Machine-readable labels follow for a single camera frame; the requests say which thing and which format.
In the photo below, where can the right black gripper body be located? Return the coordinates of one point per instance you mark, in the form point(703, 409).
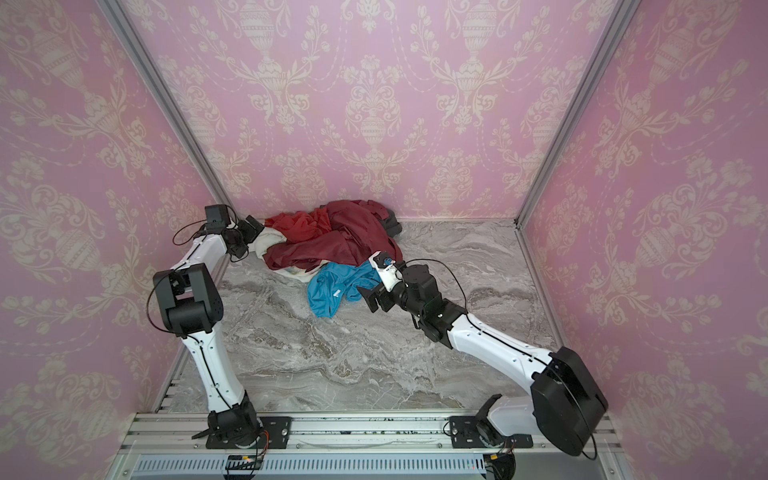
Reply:
point(381, 298)

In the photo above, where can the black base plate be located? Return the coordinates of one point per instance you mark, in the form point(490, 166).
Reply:
point(267, 433)
point(467, 432)

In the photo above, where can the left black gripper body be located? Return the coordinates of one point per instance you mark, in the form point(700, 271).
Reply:
point(237, 238)

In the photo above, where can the small electronics board with wires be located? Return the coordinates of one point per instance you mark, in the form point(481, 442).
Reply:
point(242, 466)

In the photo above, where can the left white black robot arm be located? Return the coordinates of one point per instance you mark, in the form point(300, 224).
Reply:
point(191, 309)

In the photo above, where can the aluminium front rail frame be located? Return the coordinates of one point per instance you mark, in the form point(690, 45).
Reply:
point(396, 444)

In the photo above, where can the dark maroon cloth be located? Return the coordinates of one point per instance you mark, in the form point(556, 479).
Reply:
point(356, 235)

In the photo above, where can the white shirt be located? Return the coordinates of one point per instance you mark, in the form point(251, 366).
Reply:
point(269, 237)

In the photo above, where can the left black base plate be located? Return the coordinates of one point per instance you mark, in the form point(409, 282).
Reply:
point(267, 433)

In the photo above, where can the dark grey cloth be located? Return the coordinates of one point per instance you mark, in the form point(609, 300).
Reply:
point(391, 224)

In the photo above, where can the left aluminium corner post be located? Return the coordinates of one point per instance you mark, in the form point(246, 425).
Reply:
point(117, 17)

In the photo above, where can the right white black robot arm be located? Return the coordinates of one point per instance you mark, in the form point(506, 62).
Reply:
point(565, 404)

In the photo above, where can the teal blue cloth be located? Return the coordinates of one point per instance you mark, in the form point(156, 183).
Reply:
point(337, 282)

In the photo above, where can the red cloth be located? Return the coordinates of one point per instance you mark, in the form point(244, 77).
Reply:
point(301, 226)

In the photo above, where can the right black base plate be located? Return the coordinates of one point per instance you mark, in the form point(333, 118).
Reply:
point(467, 432)

